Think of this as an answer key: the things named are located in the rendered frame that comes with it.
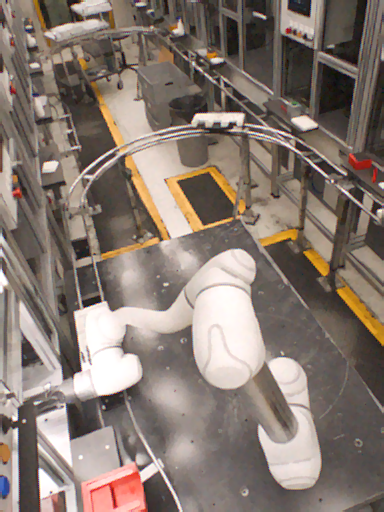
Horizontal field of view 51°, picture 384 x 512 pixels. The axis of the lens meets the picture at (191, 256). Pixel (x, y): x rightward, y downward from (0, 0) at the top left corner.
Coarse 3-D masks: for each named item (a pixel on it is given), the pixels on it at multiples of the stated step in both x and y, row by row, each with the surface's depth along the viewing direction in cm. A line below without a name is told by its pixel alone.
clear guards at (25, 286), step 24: (0, 240) 122; (0, 288) 108; (24, 288) 132; (0, 312) 102; (0, 336) 97; (48, 336) 144; (0, 360) 92; (48, 456) 104; (48, 480) 98; (48, 504) 93; (72, 504) 111
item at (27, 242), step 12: (0, 132) 185; (24, 192) 236; (24, 216) 179; (24, 228) 171; (24, 240) 164; (36, 240) 189; (24, 252) 158; (36, 252) 180; (36, 264) 172; (36, 276) 165; (48, 300) 173
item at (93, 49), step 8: (96, 0) 647; (104, 0) 645; (72, 8) 664; (80, 8) 639; (88, 8) 629; (96, 8) 639; (104, 8) 629; (112, 8) 633; (80, 40) 706; (104, 40) 725; (88, 48) 700; (96, 48) 694; (104, 48) 688; (120, 48) 672; (88, 56) 725; (96, 56) 661; (96, 64) 669; (120, 64) 689
